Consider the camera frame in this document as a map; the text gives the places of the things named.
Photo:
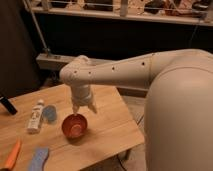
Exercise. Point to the metal stand rod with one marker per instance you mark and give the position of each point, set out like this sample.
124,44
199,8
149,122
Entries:
45,47

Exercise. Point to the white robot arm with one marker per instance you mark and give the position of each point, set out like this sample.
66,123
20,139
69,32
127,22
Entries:
178,113

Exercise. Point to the black remote control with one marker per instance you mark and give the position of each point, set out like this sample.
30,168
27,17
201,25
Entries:
8,105

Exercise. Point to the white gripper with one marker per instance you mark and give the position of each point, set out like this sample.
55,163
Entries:
82,96

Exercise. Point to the white glue bottle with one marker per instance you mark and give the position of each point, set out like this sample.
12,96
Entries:
35,121

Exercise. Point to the blue sponge block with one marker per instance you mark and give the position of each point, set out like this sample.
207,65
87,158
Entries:
39,159

